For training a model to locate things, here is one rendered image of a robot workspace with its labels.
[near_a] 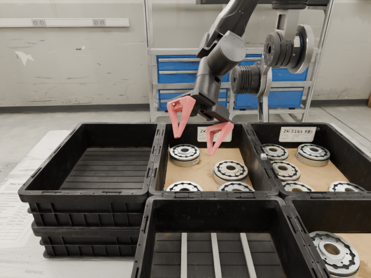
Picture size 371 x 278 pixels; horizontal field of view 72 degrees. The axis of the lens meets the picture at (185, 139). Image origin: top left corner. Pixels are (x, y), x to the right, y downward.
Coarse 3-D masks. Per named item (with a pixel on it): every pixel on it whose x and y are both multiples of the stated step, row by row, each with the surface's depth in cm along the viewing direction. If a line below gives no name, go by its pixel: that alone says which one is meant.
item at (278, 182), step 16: (256, 144) 78; (352, 144) 78; (368, 160) 70; (272, 176) 63; (288, 192) 58; (304, 192) 58; (320, 192) 58; (336, 192) 58; (352, 192) 58; (368, 192) 58
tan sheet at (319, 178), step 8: (288, 152) 93; (288, 160) 88; (296, 160) 88; (304, 168) 84; (312, 168) 84; (320, 168) 84; (328, 168) 84; (336, 168) 84; (304, 176) 80; (312, 176) 80; (320, 176) 80; (328, 176) 80; (336, 176) 80; (312, 184) 76; (320, 184) 76; (328, 184) 76
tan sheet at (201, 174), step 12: (168, 156) 90; (204, 156) 90; (216, 156) 90; (228, 156) 90; (240, 156) 90; (168, 168) 84; (180, 168) 84; (192, 168) 84; (204, 168) 84; (168, 180) 78; (180, 180) 78; (192, 180) 78; (204, 180) 78
